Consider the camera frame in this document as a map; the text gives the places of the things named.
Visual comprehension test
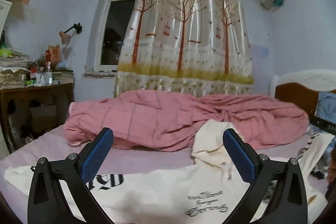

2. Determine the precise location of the bed with pink sheet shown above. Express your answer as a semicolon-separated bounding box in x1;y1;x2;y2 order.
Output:
0;124;336;224

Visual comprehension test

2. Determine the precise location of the white and wood headboard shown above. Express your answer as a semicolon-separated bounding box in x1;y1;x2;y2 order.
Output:
270;69;336;119

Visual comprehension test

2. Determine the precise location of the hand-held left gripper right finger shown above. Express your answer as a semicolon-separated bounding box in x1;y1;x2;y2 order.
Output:
223;128;308;224

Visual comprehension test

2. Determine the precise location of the white drawer cabinet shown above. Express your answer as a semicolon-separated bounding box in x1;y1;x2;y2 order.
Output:
0;0;12;35

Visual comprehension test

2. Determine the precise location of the cream printed shirt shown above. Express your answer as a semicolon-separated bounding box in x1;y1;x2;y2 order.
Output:
4;119;336;224

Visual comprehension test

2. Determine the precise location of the pink wall lamp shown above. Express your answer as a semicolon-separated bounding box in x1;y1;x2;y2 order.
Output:
59;22;83;45

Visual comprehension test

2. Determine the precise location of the dark wooden desk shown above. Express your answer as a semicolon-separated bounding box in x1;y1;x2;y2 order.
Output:
0;82;75;153

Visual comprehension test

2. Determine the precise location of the white framed window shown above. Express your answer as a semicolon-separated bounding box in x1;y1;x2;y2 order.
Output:
93;0;151;73

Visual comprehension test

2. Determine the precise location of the tree print curtain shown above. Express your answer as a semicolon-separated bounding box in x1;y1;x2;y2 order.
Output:
113;0;255;98

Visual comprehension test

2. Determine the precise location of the clear spray bottle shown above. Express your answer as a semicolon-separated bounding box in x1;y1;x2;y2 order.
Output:
45;62;53;85

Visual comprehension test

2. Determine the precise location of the pink checked quilt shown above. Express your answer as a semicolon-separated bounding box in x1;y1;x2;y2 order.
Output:
64;90;310;152

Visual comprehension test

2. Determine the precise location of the stack of papers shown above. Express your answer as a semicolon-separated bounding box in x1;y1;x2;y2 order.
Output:
0;55;32;89

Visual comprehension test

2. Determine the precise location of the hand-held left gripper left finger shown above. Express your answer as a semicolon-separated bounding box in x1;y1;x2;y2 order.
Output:
28;127;114;224

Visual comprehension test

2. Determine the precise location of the stack of books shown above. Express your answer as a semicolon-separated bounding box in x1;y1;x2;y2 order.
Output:
52;69;75;84

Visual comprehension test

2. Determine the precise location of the blue floral pillow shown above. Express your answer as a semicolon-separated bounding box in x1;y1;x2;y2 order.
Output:
314;91;336;125

